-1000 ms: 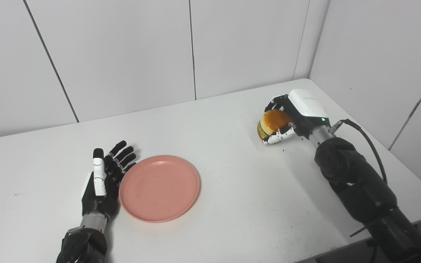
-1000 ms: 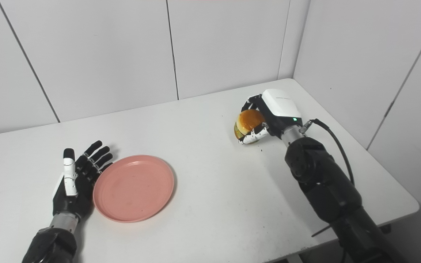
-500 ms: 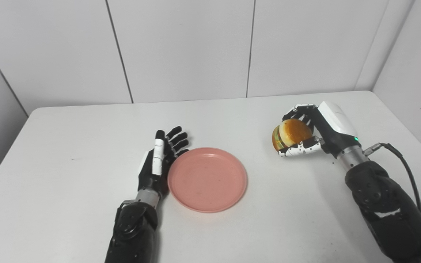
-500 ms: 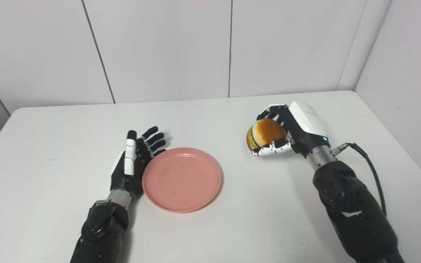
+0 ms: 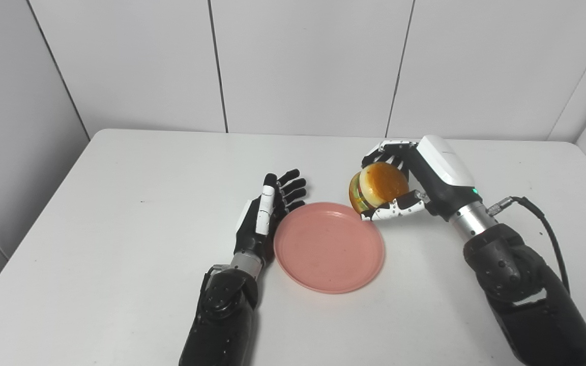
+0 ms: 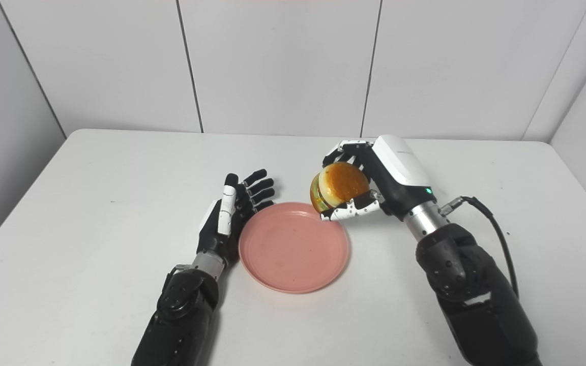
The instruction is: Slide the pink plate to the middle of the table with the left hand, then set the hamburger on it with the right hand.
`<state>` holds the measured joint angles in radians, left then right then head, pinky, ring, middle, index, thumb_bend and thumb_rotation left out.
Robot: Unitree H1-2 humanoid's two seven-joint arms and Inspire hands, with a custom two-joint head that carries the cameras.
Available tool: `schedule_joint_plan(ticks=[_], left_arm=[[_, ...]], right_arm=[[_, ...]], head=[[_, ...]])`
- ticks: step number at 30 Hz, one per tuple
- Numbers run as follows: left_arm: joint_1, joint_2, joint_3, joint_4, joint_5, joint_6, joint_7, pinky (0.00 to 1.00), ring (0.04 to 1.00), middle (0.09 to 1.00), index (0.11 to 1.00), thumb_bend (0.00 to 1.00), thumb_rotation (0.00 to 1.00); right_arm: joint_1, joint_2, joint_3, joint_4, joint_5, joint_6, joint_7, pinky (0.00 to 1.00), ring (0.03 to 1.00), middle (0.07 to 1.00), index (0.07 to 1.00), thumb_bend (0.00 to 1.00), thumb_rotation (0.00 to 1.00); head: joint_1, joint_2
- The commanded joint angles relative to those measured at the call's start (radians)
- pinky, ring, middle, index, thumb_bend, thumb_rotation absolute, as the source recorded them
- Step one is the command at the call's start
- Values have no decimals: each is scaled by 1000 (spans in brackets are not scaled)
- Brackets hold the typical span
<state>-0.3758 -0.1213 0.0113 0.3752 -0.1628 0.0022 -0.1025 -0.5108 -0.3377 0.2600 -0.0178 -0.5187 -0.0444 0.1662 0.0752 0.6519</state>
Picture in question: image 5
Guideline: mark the toy hamburger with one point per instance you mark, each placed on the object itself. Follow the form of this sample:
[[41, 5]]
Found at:
[[377, 187]]

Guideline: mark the pink round plate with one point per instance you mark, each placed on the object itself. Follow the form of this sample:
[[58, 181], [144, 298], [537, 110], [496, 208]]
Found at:
[[329, 247]]

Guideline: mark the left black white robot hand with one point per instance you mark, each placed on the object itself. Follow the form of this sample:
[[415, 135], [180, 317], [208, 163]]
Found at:
[[260, 223]]

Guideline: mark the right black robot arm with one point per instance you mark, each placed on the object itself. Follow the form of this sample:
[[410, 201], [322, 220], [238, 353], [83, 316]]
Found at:
[[517, 284]]

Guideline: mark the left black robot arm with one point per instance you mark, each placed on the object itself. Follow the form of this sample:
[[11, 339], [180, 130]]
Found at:
[[224, 315]]

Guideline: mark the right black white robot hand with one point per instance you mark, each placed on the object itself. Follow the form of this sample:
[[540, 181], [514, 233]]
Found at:
[[425, 178]]

